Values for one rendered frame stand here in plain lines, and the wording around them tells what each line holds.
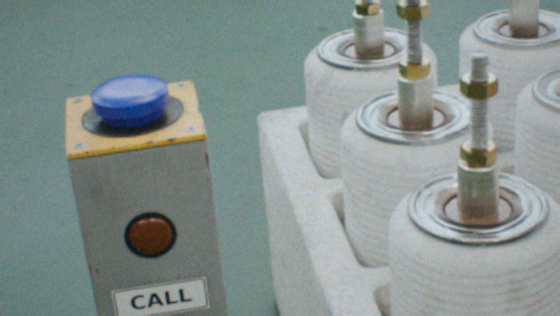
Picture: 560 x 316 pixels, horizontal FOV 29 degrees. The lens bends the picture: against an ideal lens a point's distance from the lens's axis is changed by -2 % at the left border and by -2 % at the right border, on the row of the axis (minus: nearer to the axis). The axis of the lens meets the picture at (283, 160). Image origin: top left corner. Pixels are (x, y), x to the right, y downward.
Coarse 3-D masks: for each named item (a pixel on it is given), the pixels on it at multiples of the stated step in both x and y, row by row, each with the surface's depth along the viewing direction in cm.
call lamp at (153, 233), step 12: (132, 228) 55; (144, 228) 55; (156, 228) 55; (168, 228) 55; (132, 240) 55; (144, 240) 55; (156, 240) 55; (168, 240) 56; (144, 252) 56; (156, 252) 56
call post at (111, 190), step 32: (96, 160) 53; (128, 160) 54; (160, 160) 54; (192, 160) 54; (96, 192) 54; (128, 192) 54; (160, 192) 55; (192, 192) 55; (96, 224) 55; (128, 224) 55; (192, 224) 56; (96, 256) 56; (128, 256) 56; (160, 256) 56; (192, 256) 57; (96, 288) 57; (128, 288) 57; (160, 288) 57; (192, 288) 58; (224, 288) 58
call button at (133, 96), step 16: (112, 80) 57; (128, 80) 56; (144, 80) 56; (160, 80) 56; (96, 96) 55; (112, 96) 55; (128, 96) 55; (144, 96) 54; (160, 96) 55; (96, 112) 55; (112, 112) 54; (128, 112) 54; (144, 112) 54; (160, 112) 56
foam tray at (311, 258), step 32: (288, 128) 84; (288, 160) 80; (512, 160) 77; (288, 192) 76; (320, 192) 75; (288, 224) 77; (320, 224) 71; (288, 256) 80; (320, 256) 68; (352, 256) 68; (288, 288) 83; (320, 288) 66; (352, 288) 64; (384, 288) 65
